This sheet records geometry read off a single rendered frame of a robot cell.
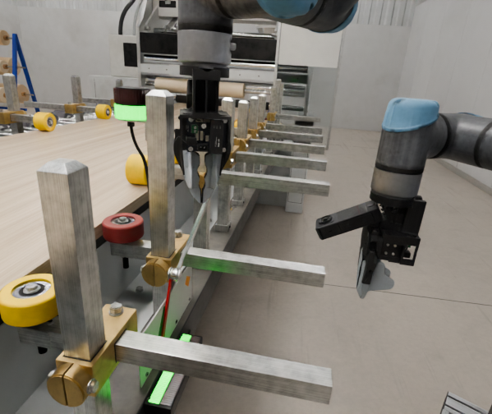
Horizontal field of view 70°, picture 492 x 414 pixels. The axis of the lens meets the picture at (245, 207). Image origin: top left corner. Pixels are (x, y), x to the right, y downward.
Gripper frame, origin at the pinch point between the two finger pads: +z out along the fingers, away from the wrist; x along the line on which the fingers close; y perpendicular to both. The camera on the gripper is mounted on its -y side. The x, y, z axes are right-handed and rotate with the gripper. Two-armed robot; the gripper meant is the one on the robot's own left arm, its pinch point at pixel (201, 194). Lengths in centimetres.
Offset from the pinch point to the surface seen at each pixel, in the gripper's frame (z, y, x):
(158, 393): 30.4, 12.2, -7.0
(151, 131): -9.6, -3.6, -8.2
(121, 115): -11.9, -4.0, -12.9
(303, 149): 6, -70, 42
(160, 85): -4, -281, -23
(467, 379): 101, -42, 121
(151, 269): 15.0, -0.8, -8.7
